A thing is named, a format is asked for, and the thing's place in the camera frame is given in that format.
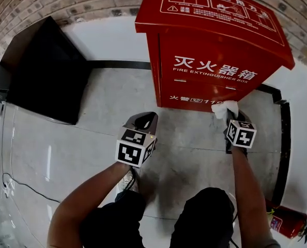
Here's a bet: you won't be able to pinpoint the person's left forearm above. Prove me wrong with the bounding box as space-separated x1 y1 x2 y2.
47 161 132 248

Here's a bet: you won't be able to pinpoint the white cloth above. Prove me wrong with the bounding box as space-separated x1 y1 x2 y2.
211 100 239 120

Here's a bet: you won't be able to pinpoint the red fire extinguisher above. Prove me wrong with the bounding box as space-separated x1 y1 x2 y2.
266 199 307 242

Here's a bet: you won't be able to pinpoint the black box cabinet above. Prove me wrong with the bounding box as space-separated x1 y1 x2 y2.
0 15 90 126

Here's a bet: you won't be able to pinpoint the white power strip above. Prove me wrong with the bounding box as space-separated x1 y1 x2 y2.
2 182 14 198

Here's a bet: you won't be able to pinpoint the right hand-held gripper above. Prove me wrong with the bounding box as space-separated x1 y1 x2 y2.
223 109 257 154

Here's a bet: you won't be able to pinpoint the person's left shoe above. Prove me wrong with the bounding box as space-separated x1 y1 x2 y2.
117 169 140 193

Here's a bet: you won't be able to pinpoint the black floor cable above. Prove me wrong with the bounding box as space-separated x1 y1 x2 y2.
1 173 61 204

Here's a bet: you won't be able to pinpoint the white cable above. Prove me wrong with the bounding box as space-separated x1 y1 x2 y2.
0 102 17 198

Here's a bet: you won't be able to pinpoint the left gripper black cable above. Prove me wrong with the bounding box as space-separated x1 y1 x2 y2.
114 168 136 204

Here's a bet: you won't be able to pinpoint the red fire extinguisher box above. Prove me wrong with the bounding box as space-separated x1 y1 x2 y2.
134 0 296 113

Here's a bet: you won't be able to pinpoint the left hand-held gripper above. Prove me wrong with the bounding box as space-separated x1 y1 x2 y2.
114 112 159 168

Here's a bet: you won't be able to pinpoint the person's black trousers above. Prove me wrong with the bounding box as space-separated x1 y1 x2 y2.
80 187 236 248

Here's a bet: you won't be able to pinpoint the person's right forearm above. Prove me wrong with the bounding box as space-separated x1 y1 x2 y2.
231 145 281 248

